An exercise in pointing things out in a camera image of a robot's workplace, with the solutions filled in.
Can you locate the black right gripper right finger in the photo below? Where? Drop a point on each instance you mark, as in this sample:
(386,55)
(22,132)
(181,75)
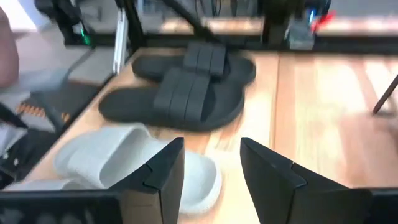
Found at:
(273,186)

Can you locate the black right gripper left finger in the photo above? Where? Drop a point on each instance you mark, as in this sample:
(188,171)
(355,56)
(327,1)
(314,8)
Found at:
(168,186)

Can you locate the light grey slide sandal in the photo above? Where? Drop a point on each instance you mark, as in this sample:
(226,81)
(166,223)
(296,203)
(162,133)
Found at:
(102,155)

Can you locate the black rubber slide sandal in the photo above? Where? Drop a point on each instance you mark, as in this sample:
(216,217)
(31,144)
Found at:
(236,70)
(130,109)

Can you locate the person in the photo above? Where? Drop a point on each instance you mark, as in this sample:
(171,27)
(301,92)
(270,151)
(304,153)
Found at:
(7,53)

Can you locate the silver metal post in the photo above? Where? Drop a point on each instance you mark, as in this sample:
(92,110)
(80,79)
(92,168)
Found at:
(120,40)

